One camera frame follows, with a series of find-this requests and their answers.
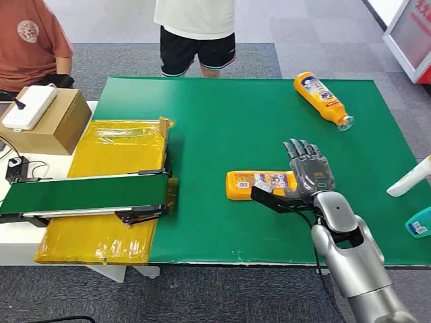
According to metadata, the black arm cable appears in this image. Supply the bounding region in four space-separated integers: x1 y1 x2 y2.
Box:
293 209 348 323

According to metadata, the black floor cable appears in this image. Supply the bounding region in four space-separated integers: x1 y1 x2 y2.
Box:
20 315 97 323

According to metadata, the white red sign board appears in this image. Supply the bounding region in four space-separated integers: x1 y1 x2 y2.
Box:
383 0 431 85

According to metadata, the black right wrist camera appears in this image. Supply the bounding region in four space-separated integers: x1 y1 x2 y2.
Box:
251 180 316 214

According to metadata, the white flat device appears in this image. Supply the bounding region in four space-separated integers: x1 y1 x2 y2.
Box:
2 84 58 131

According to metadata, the seated person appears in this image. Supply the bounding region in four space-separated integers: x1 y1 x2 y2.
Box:
0 0 75 94

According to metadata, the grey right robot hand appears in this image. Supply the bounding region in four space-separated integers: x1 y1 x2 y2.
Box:
282 138 336 203

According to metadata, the white plastic bottle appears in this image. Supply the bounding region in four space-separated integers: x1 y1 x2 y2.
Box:
386 155 431 198

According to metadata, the white table foot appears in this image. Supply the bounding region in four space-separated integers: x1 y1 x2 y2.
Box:
85 265 161 284

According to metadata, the yellow plastic-wrapped board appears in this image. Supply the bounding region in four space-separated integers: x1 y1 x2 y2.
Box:
34 116 179 266

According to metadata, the teal spray bottle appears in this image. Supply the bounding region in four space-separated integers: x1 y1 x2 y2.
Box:
405 206 431 240

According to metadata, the orange detergent bottle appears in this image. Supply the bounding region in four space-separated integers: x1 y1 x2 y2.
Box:
225 170 299 201
294 71 355 133

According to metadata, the black power adapter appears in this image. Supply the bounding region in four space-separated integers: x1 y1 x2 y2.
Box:
5 155 30 184

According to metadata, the black plug cable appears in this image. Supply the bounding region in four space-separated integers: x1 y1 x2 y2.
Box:
0 90 26 110

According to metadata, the brown cardboard box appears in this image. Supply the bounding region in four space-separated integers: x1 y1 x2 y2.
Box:
0 87 93 156

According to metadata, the green table mat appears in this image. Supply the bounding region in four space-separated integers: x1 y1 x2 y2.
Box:
93 76 431 267

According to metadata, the standing person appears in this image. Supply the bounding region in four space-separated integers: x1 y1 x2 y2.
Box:
154 0 236 79

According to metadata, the green conveyor belt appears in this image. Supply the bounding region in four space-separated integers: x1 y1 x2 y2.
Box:
0 168 173 227

